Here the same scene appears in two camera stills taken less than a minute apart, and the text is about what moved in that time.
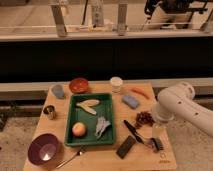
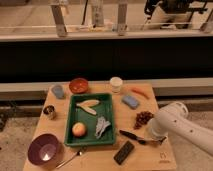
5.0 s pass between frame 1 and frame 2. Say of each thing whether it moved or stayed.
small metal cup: stayed
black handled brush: moved
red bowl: stayed
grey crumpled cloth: stayed
